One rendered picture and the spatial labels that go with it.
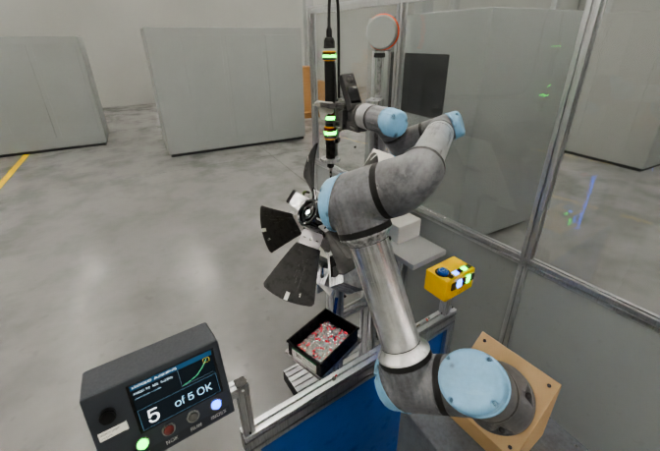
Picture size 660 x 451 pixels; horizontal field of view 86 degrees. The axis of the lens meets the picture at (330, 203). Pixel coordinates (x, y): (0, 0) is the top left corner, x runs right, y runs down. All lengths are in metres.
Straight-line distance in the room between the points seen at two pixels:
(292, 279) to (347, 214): 0.78
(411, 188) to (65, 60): 7.75
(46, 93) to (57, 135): 0.74
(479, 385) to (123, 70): 12.94
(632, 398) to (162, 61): 6.41
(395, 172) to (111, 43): 12.73
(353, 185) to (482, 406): 0.46
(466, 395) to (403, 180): 0.41
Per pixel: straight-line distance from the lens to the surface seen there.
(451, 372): 0.78
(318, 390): 1.24
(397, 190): 0.65
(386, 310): 0.75
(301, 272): 1.43
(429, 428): 1.04
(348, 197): 0.68
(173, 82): 6.58
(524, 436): 0.98
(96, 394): 0.87
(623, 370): 1.78
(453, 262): 1.44
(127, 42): 13.18
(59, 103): 8.24
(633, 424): 1.91
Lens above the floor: 1.85
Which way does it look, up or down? 25 degrees down
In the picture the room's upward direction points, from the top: 1 degrees counter-clockwise
